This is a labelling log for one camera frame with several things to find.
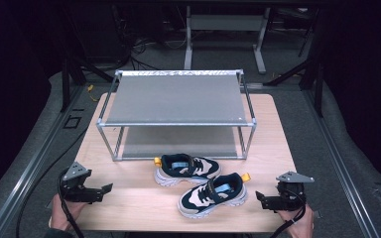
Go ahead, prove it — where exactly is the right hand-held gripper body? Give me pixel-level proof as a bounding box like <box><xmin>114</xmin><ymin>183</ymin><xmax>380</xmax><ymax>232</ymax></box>
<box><xmin>267</xmin><ymin>171</ymin><xmax>316</xmax><ymax>212</ymax></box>

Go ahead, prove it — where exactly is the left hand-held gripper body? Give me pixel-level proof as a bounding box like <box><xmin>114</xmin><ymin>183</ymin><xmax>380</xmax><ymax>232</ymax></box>
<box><xmin>59</xmin><ymin>161</ymin><xmax>104</xmax><ymax>204</ymax></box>

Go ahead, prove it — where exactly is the navy and beige sneaker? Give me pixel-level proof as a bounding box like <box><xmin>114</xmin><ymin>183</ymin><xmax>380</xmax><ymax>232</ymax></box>
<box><xmin>177</xmin><ymin>172</ymin><xmax>252</xmax><ymax>219</ymax></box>
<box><xmin>153</xmin><ymin>153</ymin><xmax>222</xmax><ymax>187</ymax></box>

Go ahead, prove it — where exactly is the grey metal shoe rack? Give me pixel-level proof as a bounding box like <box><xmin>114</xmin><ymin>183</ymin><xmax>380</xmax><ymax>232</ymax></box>
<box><xmin>95</xmin><ymin>68</ymin><xmax>258</xmax><ymax>163</ymax></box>

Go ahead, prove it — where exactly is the person's left hand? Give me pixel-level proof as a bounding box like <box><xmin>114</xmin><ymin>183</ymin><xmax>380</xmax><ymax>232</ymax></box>
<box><xmin>51</xmin><ymin>193</ymin><xmax>87</xmax><ymax>232</ymax></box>

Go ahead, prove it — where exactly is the person's right hand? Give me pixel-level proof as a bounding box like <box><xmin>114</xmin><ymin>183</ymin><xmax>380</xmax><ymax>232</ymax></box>
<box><xmin>277</xmin><ymin>203</ymin><xmax>316</xmax><ymax>238</ymax></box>

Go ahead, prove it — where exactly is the yellow plug on floor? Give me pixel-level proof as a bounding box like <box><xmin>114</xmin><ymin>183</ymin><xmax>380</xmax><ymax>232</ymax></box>
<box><xmin>86</xmin><ymin>84</ymin><xmax>99</xmax><ymax>103</ymax></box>

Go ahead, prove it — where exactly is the black metal stand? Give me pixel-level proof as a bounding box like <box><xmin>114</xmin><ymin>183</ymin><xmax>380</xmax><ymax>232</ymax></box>
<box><xmin>265</xmin><ymin>9</ymin><xmax>325</xmax><ymax>118</ymax></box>
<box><xmin>60</xmin><ymin>56</ymin><xmax>115</xmax><ymax>113</ymax></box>

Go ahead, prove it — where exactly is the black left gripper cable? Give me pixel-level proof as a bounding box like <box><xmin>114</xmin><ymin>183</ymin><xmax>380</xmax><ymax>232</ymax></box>
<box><xmin>57</xmin><ymin>168</ymin><xmax>86</xmax><ymax>238</ymax></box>

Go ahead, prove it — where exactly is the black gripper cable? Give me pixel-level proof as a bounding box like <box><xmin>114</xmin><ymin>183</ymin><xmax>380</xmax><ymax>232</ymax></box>
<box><xmin>57</xmin><ymin>168</ymin><xmax>86</xmax><ymax>238</ymax></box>
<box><xmin>269</xmin><ymin>188</ymin><xmax>308</xmax><ymax>238</ymax></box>

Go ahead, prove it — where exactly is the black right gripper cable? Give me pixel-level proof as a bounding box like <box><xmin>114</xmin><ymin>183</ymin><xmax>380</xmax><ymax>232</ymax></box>
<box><xmin>269</xmin><ymin>188</ymin><xmax>308</xmax><ymax>238</ymax></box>

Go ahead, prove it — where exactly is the black floor cable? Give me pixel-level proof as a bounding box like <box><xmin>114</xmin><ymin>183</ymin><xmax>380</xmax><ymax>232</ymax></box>
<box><xmin>15</xmin><ymin>127</ymin><xmax>90</xmax><ymax>238</ymax></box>

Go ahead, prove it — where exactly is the aluminium floor rail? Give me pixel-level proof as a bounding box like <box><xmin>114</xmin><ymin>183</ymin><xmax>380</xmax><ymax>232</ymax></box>
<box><xmin>302</xmin><ymin>88</ymin><xmax>381</xmax><ymax>238</ymax></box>
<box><xmin>0</xmin><ymin>83</ymin><xmax>86</xmax><ymax>238</ymax></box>

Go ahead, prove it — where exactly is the tangle of floor cables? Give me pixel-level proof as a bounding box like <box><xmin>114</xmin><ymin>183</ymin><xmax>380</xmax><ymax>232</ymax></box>
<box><xmin>112</xmin><ymin>6</ymin><xmax>188</xmax><ymax>71</ymax></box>

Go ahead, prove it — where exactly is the white metal table frame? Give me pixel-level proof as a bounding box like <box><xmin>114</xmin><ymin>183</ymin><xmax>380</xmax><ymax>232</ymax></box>
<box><xmin>183</xmin><ymin>5</ymin><xmax>271</xmax><ymax>75</ymax></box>

